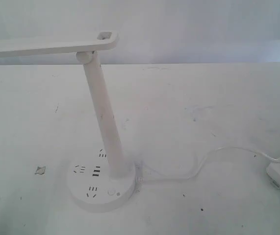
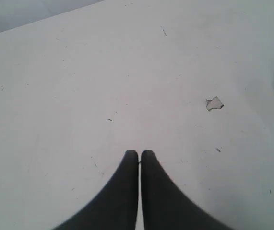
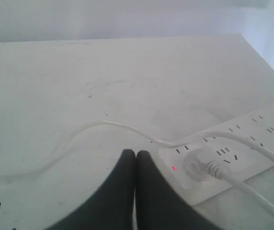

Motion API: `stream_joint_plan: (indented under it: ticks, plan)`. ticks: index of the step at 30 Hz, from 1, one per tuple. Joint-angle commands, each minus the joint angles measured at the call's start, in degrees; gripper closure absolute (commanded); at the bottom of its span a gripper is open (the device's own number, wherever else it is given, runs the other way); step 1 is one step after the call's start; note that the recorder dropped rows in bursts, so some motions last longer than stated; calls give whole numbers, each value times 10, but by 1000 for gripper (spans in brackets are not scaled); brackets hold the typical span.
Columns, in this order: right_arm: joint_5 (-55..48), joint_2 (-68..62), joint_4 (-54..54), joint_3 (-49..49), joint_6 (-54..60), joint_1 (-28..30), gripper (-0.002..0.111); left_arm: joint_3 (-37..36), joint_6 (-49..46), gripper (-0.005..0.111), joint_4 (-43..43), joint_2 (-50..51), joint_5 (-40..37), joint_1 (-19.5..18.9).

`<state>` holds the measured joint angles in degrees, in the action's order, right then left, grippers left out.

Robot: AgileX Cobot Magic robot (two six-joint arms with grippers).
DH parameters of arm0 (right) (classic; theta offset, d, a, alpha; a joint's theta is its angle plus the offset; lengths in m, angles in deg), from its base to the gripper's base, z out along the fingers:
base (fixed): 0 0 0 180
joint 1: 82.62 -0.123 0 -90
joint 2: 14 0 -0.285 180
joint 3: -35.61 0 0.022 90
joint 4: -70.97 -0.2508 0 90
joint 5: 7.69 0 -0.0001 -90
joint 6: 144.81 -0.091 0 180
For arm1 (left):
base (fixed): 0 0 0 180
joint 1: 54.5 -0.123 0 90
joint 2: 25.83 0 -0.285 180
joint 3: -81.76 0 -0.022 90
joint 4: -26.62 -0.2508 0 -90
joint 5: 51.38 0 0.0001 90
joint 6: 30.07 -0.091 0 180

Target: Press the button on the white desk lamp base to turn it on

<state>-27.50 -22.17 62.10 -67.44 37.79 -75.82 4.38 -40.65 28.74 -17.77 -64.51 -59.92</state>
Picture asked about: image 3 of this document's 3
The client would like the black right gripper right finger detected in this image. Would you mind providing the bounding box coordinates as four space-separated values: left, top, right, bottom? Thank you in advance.
135 150 215 230

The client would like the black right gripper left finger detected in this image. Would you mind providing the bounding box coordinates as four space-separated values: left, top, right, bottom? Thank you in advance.
48 149 136 230

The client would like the white power strip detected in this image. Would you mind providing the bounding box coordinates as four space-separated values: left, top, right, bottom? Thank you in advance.
156 103 274 205

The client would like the white plug with cable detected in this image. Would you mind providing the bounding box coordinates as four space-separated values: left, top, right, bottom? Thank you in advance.
184 148 274 217

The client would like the white power cable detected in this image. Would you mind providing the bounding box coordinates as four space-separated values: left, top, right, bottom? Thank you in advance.
0 121 274 177

